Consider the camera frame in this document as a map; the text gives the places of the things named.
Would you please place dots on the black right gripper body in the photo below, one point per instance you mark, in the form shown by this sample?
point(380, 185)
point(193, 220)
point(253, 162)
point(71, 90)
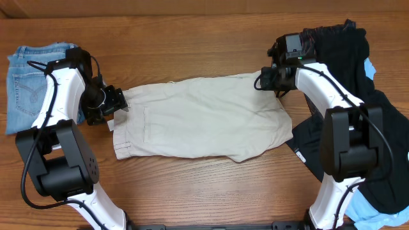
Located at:
point(273, 82)

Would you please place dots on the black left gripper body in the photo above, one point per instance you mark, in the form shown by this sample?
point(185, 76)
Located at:
point(113, 100)

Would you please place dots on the beige khaki shorts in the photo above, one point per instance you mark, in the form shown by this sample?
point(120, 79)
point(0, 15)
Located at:
point(201, 117)

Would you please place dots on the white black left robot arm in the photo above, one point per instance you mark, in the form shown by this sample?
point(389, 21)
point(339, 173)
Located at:
point(59, 165)

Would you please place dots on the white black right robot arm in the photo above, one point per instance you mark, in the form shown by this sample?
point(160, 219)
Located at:
point(351, 143)

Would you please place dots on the black patterned garment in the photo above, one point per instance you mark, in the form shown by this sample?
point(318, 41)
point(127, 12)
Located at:
point(309, 36)

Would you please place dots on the folded blue denim jeans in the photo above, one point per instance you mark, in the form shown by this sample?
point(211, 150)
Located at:
point(26, 86)

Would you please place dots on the brown cardboard backdrop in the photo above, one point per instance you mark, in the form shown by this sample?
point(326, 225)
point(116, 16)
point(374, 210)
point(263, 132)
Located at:
point(40, 9)

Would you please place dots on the black and blue garment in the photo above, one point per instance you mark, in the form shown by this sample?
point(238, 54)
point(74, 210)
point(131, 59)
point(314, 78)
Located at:
point(384, 203)

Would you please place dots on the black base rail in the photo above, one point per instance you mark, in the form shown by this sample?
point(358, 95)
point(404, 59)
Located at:
point(223, 226)

